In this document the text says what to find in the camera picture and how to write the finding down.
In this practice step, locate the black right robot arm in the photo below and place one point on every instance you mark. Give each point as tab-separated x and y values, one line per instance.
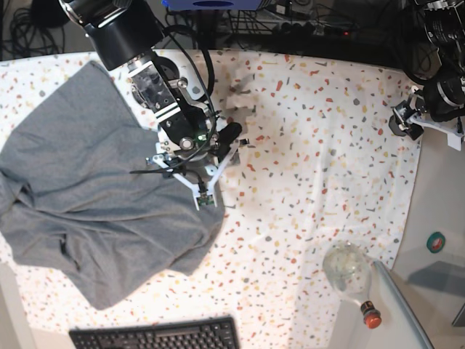
126	33

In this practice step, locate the blue box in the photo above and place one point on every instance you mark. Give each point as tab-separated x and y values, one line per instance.
181	5

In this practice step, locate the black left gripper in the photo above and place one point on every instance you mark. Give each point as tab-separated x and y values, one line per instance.
443	100

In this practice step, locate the green tape roll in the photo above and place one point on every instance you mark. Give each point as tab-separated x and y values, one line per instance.
436	242

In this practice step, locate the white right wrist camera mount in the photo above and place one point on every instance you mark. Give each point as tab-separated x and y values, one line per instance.
202	180

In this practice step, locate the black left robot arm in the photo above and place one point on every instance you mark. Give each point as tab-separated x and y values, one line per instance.
438	23

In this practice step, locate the terrazzo patterned tablecloth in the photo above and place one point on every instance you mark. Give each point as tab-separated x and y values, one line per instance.
322	165

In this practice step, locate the black computer keyboard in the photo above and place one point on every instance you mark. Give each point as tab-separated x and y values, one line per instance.
211	333

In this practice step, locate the clear bottle with orange cap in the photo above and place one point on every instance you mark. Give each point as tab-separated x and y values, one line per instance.
349	272

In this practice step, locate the grey t-shirt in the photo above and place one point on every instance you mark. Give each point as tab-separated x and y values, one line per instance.
70	199

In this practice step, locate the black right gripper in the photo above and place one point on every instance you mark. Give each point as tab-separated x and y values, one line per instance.
185	134

